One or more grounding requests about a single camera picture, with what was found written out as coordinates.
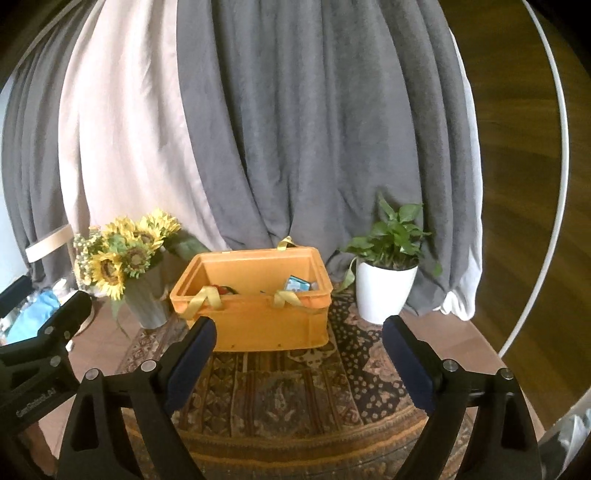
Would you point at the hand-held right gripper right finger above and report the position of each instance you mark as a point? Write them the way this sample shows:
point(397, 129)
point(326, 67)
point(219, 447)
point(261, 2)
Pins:
point(406, 364)

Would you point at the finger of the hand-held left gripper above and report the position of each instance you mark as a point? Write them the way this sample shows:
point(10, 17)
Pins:
point(11, 297)
point(74, 314)

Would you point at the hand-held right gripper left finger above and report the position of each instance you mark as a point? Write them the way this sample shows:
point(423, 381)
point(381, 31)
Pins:
point(191, 364)

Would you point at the red soft toy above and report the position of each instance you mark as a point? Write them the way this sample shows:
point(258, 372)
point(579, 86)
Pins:
point(226, 290)

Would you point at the white and blue tissue packet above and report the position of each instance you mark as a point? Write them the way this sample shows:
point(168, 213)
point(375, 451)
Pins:
point(296, 284)

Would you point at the blue cloth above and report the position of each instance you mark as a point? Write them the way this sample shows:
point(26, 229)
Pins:
point(32, 316)

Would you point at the beige band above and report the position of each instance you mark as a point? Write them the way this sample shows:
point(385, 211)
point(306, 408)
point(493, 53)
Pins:
point(46, 244)

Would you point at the artificial sunflower bouquet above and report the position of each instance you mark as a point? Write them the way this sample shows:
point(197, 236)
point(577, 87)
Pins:
point(115, 263)

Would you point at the white plant pot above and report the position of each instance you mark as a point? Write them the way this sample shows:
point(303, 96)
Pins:
point(385, 295)

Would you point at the ribbed grey-green vase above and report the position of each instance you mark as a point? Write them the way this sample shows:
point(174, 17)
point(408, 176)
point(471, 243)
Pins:
point(147, 304)

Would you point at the patterned brown rug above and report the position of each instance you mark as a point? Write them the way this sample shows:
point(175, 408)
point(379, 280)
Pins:
point(277, 392)

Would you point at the grey curtain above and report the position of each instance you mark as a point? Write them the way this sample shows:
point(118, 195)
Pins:
point(32, 175)
point(314, 129)

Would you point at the green potted plant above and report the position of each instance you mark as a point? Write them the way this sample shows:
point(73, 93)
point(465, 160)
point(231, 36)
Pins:
point(392, 240)

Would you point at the white curtain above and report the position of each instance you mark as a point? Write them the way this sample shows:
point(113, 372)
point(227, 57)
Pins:
point(468, 207)

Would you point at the beige curtain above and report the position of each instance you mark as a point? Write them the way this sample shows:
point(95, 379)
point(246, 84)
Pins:
point(129, 147)

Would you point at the grey shiny cloth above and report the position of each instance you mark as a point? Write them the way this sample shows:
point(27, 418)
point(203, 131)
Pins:
point(568, 447)

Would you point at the white hoop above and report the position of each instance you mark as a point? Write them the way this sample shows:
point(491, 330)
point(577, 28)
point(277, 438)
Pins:
point(562, 138)

